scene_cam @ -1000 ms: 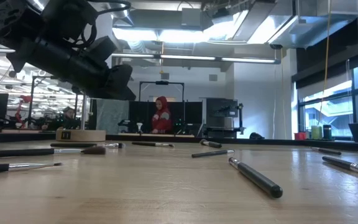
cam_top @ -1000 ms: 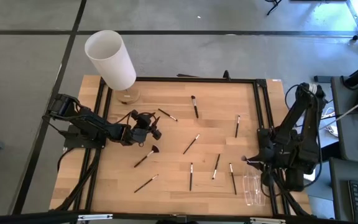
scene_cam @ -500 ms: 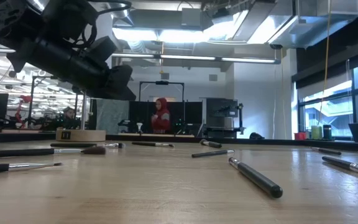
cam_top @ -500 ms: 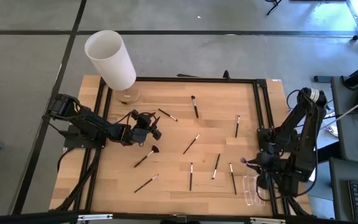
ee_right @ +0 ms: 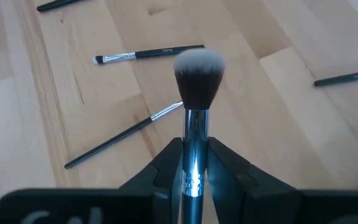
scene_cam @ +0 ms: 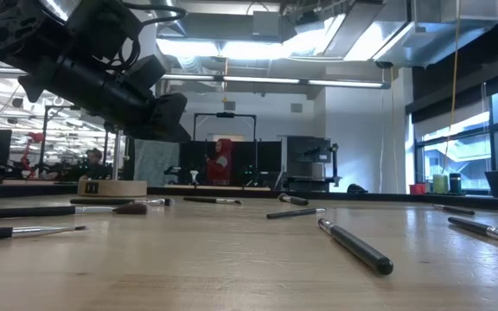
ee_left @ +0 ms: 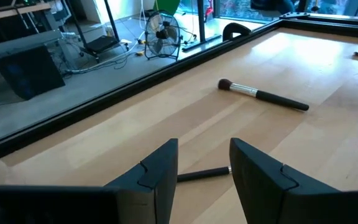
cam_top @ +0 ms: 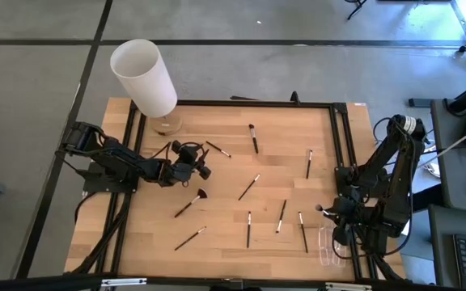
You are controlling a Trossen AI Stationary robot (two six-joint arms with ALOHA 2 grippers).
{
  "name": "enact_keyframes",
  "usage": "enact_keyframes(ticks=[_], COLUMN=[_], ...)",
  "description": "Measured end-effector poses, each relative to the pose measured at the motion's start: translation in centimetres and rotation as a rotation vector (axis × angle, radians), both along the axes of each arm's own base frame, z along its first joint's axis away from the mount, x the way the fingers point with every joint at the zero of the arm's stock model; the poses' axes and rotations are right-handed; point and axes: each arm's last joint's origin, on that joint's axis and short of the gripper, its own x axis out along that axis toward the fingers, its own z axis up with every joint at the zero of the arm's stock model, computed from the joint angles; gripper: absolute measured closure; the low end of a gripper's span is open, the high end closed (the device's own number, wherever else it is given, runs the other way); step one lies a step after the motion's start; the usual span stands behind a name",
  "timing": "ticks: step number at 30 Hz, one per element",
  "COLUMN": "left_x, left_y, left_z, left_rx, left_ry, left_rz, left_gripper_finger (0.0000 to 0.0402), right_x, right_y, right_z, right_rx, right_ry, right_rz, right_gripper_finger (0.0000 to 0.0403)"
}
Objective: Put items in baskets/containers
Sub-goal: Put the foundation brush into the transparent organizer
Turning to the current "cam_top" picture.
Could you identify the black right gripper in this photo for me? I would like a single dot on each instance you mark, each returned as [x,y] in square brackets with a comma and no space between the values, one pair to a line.
[344,210]

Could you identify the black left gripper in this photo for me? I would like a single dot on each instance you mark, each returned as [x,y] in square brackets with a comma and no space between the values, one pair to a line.
[178,171]

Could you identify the fluffy grey-tipped makeup brush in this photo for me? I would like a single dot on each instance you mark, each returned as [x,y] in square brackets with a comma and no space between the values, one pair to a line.
[319,208]

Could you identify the short thin black makeup brush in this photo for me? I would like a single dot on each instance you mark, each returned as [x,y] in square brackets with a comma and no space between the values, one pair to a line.
[218,149]

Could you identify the black fan makeup brush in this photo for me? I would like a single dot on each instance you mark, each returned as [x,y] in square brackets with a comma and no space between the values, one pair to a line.
[202,194]

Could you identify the thick black powder brush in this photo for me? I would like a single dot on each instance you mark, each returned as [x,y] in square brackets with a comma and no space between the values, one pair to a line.
[253,139]

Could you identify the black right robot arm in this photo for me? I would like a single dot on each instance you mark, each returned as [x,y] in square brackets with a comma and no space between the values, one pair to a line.
[395,169]

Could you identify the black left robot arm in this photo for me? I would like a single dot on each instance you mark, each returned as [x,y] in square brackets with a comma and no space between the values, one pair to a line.
[115,161]

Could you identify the clear plastic container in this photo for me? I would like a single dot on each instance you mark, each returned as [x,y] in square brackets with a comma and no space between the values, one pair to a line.
[326,252]

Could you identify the white shade wooden base lamp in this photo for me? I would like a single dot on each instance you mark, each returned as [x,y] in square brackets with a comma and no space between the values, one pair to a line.
[144,77]

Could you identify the white label sticker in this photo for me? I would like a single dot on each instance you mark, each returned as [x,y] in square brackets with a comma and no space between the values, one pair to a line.
[360,104]

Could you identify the grey desk with keyboard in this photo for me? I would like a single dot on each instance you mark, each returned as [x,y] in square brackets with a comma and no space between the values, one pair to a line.
[441,250]

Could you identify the grey desk with devices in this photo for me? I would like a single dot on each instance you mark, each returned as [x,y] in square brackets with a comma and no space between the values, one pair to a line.
[455,182]

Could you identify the black chair base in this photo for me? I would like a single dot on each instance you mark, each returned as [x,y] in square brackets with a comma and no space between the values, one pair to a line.
[356,6]

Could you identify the silver metal bracket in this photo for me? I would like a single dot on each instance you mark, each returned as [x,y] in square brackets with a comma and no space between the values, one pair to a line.
[348,287]
[124,282]

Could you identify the black aluminium table frame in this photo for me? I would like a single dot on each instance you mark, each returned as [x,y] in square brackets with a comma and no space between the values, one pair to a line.
[257,103]

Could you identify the black frame clamp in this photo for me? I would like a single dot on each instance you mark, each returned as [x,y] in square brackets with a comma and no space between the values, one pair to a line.
[295,98]

